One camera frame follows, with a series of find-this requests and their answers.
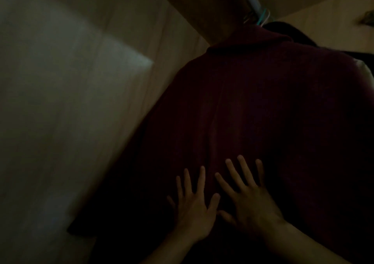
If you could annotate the person's left hand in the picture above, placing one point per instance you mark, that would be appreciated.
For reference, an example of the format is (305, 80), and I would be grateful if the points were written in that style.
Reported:
(192, 214)

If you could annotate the person's right hand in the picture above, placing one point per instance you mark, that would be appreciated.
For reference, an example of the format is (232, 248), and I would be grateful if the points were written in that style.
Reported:
(254, 205)

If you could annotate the dark maroon coat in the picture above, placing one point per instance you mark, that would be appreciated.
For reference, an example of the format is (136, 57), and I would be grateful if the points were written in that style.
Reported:
(277, 112)

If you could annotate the person's left thumb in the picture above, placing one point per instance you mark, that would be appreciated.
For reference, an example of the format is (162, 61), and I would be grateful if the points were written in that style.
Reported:
(214, 203)

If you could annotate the person's left middle finger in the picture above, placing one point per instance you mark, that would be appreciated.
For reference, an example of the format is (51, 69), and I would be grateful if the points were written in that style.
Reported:
(188, 183)

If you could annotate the person's right middle finger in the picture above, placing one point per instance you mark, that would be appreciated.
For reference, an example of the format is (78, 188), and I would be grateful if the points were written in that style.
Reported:
(234, 174)

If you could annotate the light wooden wardrobe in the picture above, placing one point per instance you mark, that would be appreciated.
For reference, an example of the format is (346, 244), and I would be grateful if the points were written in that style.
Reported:
(87, 97)

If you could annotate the black hanging garment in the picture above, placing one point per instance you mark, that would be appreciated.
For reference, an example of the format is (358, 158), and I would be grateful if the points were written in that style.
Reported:
(321, 43)

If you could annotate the person's right forearm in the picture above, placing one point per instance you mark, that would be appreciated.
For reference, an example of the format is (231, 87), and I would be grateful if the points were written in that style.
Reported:
(298, 243)

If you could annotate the person's right thumb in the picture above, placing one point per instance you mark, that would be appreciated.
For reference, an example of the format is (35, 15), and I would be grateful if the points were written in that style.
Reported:
(225, 216)

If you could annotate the person's right little finger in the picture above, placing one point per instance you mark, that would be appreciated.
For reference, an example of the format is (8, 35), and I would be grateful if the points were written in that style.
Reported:
(260, 172)

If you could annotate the person's left forearm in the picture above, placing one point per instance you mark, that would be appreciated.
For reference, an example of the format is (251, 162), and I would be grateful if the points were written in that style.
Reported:
(172, 249)

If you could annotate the person's left little finger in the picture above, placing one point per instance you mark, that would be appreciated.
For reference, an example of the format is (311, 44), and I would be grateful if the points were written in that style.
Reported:
(171, 202)

